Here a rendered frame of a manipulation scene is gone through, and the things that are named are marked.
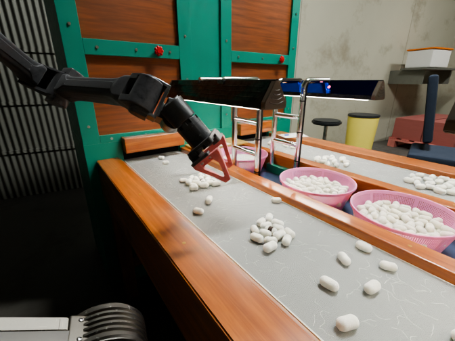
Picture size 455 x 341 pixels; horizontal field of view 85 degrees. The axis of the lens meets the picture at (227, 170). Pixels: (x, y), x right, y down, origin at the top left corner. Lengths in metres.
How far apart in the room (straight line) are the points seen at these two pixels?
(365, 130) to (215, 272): 3.61
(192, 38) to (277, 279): 1.20
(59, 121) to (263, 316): 2.80
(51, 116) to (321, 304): 2.85
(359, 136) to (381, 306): 3.52
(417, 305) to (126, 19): 1.33
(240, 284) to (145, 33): 1.14
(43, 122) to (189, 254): 2.63
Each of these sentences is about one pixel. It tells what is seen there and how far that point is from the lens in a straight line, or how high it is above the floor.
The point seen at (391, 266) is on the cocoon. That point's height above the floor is 0.75.
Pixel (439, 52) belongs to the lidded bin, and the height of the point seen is 1.52.
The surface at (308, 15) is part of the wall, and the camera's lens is 4.10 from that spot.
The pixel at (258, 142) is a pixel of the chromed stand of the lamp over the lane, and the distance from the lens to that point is 0.95.
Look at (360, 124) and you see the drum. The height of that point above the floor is 0.54.
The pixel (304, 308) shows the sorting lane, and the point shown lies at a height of 0.74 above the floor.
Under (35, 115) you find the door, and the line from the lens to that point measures 3.04.
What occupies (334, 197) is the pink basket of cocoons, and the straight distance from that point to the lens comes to 0.87.
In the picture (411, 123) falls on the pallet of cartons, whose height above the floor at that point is 0.44.
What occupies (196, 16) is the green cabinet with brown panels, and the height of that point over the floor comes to 1.41.
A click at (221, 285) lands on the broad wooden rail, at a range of 0.49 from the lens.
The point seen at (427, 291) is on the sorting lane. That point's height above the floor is 0.74.
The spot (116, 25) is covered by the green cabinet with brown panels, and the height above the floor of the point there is 1.33.
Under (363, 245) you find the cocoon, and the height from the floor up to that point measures 0.76.
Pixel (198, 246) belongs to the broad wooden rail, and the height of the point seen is 0.76.
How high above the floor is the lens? 1.11
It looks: 20 degrees down
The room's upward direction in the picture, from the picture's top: straight up
